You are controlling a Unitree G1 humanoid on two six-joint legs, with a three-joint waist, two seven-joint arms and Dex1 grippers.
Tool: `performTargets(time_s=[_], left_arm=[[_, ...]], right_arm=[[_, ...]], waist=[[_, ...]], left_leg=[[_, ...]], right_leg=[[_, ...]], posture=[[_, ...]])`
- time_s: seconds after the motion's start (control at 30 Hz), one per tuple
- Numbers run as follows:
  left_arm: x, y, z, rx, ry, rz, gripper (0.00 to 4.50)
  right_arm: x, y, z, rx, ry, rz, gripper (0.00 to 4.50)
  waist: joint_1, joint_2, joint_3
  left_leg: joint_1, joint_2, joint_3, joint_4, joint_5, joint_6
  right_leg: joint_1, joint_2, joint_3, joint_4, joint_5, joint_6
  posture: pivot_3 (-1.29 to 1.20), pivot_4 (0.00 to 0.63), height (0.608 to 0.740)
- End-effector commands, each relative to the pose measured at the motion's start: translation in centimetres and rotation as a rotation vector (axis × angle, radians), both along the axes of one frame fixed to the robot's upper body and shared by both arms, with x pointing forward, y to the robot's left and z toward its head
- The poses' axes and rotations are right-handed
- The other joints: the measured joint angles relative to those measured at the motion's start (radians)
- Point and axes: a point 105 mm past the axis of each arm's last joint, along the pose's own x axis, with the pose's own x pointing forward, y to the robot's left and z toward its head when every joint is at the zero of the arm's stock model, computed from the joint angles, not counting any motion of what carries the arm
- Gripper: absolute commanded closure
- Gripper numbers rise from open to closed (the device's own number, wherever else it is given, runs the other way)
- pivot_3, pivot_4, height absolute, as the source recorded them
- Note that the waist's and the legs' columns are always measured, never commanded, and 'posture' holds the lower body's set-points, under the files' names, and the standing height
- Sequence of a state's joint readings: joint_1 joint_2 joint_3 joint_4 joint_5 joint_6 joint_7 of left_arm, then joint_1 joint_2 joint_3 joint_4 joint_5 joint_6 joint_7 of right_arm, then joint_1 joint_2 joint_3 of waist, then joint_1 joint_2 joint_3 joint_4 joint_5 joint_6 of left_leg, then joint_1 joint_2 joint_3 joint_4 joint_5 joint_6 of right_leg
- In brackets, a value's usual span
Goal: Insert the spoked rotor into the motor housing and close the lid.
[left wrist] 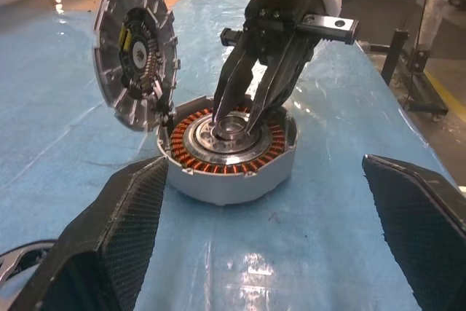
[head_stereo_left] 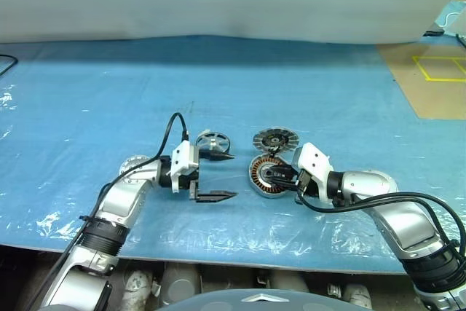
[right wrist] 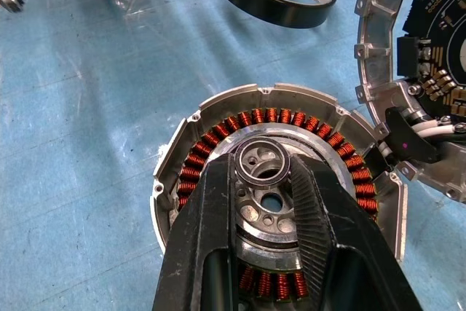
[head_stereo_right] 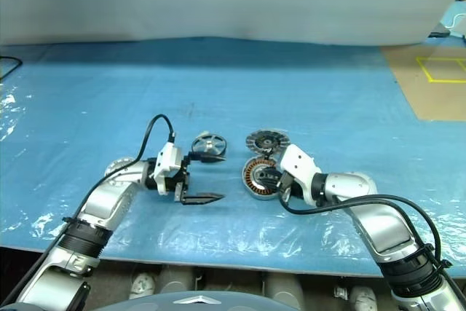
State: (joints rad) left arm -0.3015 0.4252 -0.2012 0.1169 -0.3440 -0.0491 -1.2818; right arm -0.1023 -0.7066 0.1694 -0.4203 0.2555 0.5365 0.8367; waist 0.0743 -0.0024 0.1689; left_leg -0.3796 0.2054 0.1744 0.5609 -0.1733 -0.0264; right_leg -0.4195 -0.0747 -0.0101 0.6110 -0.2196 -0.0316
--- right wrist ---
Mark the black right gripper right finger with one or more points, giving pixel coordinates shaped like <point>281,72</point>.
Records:
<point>327,234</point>

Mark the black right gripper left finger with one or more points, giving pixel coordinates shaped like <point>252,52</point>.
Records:
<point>196,223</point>

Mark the silver round metal motor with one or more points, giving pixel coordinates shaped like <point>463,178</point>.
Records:
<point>378,67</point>

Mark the silver motor housing copper coils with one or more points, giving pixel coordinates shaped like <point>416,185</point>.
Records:
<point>291,93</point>

